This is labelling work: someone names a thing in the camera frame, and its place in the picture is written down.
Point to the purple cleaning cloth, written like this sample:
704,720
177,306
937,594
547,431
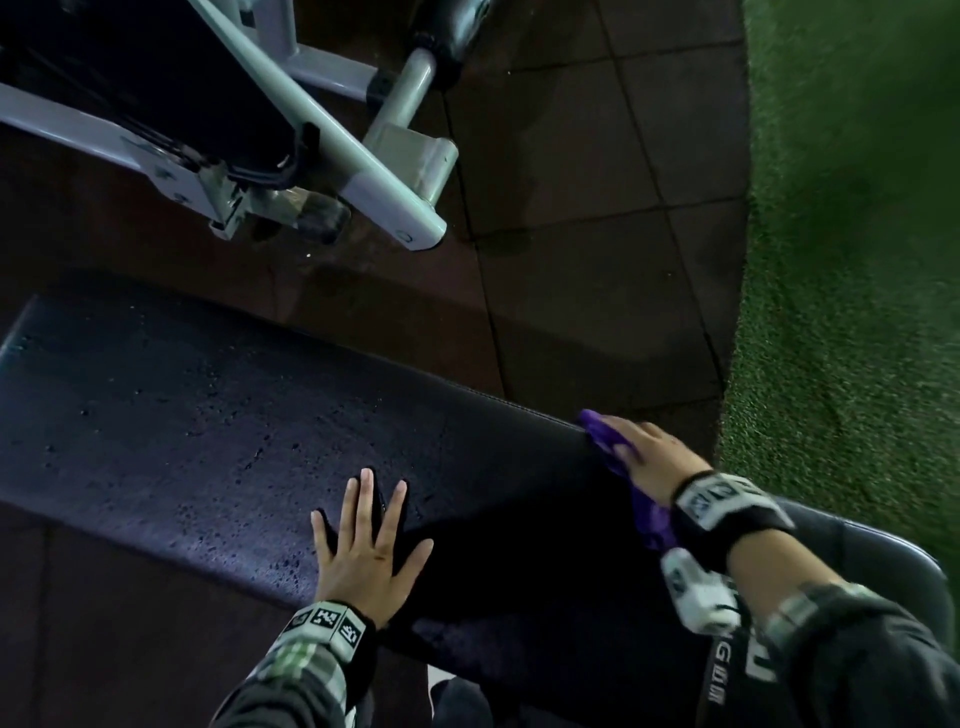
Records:
652,525

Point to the person's left hand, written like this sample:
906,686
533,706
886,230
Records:
367,577

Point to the grey adjacent bench frame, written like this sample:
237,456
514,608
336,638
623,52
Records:
337,142

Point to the black right wristband with markers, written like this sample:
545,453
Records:
720,506

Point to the person's right hand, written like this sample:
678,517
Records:
660,465

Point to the person's right forearm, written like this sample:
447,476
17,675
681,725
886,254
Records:
772,570

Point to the person's dark trousers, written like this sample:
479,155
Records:
465,709

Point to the person's left forearm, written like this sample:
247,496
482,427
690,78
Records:
292,682

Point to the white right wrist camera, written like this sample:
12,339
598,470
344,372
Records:
701,592

